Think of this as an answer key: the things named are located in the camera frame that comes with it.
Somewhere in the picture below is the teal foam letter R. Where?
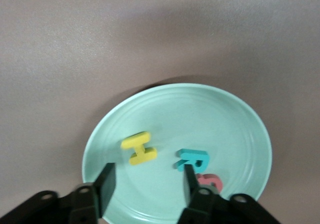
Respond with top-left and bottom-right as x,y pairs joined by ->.
173,148 -> 210,173

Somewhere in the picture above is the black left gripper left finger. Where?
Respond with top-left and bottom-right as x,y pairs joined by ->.
0,162 -> 117,224

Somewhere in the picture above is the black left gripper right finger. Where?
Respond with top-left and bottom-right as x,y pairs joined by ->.
176,164 -> 282,224

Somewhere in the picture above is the mint green plate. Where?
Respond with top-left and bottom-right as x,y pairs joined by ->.
81,83 -> 273,224

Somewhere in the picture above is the yellow foam letter H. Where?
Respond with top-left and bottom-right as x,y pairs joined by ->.
120,131 -> 158,166

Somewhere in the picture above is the red foam letter Q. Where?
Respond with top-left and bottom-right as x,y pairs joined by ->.
195,173 -> 224,193

